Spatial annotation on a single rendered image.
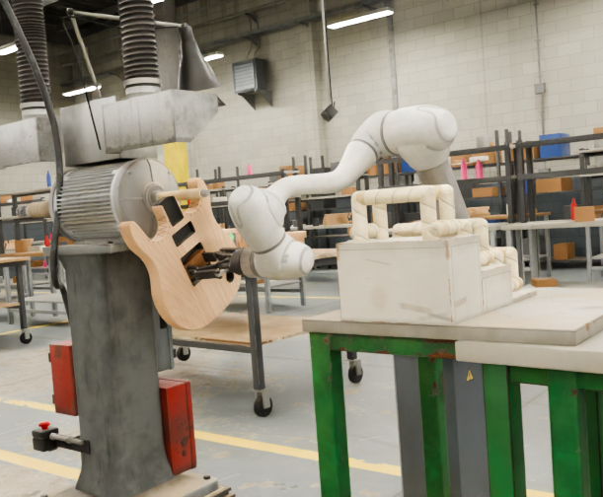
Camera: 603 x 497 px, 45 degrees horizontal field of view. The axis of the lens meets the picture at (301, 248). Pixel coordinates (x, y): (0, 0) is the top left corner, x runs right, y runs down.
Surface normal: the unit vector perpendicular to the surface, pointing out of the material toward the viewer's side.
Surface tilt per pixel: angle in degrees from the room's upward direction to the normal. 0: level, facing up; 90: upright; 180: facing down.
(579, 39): 90
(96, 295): 90
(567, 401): 90
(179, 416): 90
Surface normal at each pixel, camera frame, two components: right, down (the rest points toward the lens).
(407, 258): -0.62, 0.09
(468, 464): 0.70, -0.01
